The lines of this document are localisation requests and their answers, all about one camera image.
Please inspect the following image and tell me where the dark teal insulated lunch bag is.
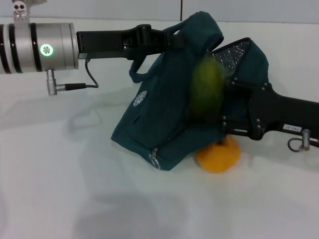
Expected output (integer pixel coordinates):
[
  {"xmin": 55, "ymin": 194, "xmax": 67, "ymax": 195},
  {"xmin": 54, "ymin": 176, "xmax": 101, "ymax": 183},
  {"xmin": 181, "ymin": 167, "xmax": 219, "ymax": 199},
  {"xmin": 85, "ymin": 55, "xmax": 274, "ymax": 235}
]
[{"xmin": 110, "ymin": 10, "xmax": 272, "ymax": 172}]

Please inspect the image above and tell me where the left gripper cable with plug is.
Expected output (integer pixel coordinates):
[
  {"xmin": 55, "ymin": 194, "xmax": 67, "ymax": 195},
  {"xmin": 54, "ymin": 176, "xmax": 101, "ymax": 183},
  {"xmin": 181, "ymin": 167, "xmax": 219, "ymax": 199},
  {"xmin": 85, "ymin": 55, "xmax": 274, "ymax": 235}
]
[{"xmin": 45, "ymin": 59, "xmax": 100, "ymax": 97}]

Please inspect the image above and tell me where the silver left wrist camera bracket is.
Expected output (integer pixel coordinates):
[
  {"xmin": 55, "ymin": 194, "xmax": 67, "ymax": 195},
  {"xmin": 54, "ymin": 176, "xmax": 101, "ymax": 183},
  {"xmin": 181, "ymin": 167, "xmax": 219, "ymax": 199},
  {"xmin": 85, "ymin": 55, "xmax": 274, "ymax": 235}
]
[{"xmin": 10, "ymin": 0, "xmax": 48, "ymax": 25}]

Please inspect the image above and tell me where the gripper cable with plug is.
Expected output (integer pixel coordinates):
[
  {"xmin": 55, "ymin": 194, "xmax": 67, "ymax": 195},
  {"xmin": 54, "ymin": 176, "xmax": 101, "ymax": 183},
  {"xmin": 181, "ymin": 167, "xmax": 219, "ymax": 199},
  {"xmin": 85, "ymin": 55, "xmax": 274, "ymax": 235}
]
[
  {"xmin": 287, "ymin": 128, "xmax": 319, "ymax": 153},
  {"xmin": 45, "ymin": 59, "xmax": 100, "ymax": 97}
]

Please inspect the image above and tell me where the yellow pear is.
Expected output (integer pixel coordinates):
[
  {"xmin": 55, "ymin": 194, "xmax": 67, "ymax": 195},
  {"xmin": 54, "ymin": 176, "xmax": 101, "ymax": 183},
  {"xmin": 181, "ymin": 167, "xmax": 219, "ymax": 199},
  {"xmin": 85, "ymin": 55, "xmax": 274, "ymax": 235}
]
[{"xmin": 195, "ymin": 137, "xmax": 241, "ymax": 174}]

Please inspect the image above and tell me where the right gripper cable with plug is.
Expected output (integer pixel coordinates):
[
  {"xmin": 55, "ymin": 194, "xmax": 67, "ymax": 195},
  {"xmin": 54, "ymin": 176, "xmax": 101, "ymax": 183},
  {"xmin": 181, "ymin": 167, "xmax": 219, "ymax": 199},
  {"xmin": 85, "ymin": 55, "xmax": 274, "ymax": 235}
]
[{"xmin": 287, "ymin": 128, "xmax": 319, "ymax": 153}]

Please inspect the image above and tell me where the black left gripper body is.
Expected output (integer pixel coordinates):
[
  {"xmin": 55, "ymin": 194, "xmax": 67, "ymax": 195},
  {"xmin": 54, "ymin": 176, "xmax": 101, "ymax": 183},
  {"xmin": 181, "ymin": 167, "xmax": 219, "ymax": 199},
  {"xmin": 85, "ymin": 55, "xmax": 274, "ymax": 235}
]
[{"xmin": 76, "ymin": 24, "xmax": 153, "ymax": 61}]

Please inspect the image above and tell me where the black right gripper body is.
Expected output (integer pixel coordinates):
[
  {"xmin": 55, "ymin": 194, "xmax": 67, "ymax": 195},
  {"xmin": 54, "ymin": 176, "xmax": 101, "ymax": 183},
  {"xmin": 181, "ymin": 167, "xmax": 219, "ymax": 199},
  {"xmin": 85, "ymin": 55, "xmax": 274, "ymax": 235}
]
[{"xmin": 246, "ymin": 83, "xmax": 319, "ymax": 141}]

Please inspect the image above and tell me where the green cucumber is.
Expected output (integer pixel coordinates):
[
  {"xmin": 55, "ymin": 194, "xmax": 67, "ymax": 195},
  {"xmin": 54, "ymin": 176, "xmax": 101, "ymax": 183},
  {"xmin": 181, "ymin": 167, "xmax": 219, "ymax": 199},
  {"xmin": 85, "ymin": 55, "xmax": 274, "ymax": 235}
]
[{"xmin": 188, "ymin": 58, "xmax": 225, "ymax": 125}]

